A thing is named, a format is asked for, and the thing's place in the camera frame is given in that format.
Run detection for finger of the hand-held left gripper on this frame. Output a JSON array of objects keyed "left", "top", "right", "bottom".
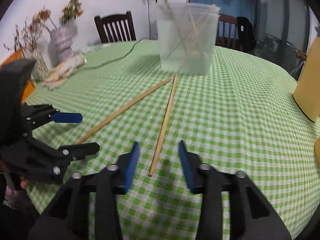
[
  {"left": 21, "top": 104, "right": 83, "bottom": 131},
  {"left": 57, "top": 142, "right": 100, "bottom": 162}
]

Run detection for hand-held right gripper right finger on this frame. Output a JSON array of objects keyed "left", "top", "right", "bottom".
[{"left": 177, "top": 140, "right": 292, "bottom": 240}]

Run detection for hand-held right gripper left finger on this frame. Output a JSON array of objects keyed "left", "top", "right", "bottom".
[{"left": 27, "top": 141, "right": 140, "bottom": 240}]

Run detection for single wooden chopstick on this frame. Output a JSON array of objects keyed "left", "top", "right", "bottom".
[
  {"left": 77, "top": 78, "right": 172, "bottom": 144},
  {"left": 148, "top": 74, "right": 179, "bottom": 177}
]

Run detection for clear plastic container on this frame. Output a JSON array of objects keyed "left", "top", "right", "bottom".
[{"left": 155, "top": 2, "right": 220, "bottom": 76}]

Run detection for orange cardboard box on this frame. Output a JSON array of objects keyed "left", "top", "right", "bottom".
[{"left": 0, "top": 48, "right": 37, "bottom": 104}]

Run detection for patterned glass vase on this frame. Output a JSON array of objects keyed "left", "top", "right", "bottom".
[{"left": 31, "top": 50, "right": 49, "bottom": 82}]

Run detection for dried dark twig bunch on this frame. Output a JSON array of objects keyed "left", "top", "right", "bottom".
[{"left": 3, "top": 17, "right": 34, "bottom": 55}]

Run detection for white work glove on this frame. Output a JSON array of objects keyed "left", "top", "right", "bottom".
[{"left": 59, "top": 54, "right": 88, "bottom": 74}]

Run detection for green checked tablecloth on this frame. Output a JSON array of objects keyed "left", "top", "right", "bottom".
[{"left": 24, "top": 40, "right": 320, "bottom": 240}]

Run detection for silver pink wrapped vase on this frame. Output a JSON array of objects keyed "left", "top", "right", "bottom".
[{"left": 49, "top": 26, "right": 75, "bottom": 67}]

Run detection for dried pink rose stems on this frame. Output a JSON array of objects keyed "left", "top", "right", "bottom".
[{"left": 31, "top": 6, "right": 59, "bottom": 32}]

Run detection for dark wooden chair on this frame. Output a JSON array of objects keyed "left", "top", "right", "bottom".
[
  {"left": 215, "top": 14, "right": 240, "bottom": 49},
  {"left": 94, "top": 11, "right": 137, "bottom": 44}
]

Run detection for tall dried flower bouquet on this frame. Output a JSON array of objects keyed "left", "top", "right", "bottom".
[{"left": 61, "top": 0, "right": 90, "bottom": 27}]

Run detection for yellow bear print mug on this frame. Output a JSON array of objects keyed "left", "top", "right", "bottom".
[{"left": 314, "top": 137, "right": 320, "bottom": 168}]

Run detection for black bag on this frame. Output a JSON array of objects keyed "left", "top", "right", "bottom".
[{"left": 236, "top": 16, "right": 257, "bottom": 54}]

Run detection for yellow thermos jug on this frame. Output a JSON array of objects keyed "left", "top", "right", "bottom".
[{"left": 292, "top": 22, "right": 320, "bottom": 123}]

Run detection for floral patterned seat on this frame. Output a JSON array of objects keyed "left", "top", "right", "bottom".
[{"left": 287, "top": 44, "right": 308, "bottom": 80}]

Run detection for glass balcony door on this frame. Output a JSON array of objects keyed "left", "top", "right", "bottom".
[{"left": 187, "top": 0, "right": 310, "bottom": 70}]

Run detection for black power cable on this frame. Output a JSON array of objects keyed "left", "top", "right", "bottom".
[{"left": 80, "top": 0, "right": 152, "bottom": 72}]

